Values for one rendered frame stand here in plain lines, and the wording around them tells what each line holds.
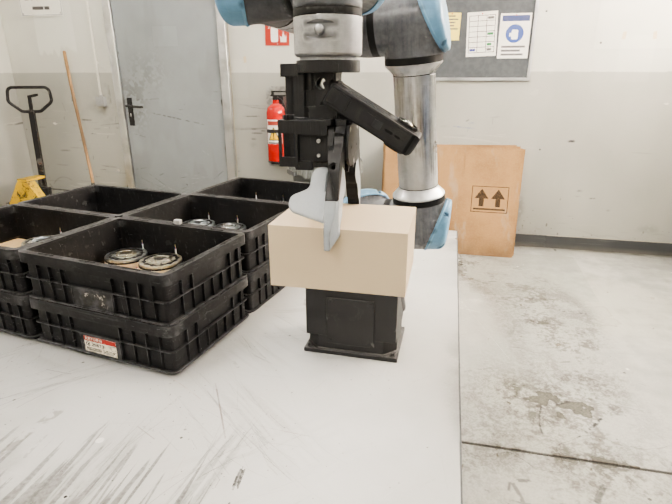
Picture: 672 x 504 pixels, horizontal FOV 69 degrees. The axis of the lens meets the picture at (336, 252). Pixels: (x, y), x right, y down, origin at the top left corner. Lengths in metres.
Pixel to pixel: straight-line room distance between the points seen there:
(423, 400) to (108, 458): 0.56
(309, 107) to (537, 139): 3.57
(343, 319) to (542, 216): 3.27
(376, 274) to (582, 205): 3.74
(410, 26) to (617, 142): 3.31
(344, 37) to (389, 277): 0.26
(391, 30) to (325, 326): 0.61
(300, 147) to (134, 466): 0.58
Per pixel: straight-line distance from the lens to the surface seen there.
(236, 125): 4.40
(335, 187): 0.53
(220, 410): 0.98
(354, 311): 1.06
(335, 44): 0.55
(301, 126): 0.56
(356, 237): 0.55
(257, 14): 0.71
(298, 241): 0.56
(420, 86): 1.04
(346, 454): 0.87
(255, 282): 1.29
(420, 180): 1.07
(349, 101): 0.56
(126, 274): 1.04
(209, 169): 4.54
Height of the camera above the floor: 1.28
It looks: 20 degrees down
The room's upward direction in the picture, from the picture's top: straight up
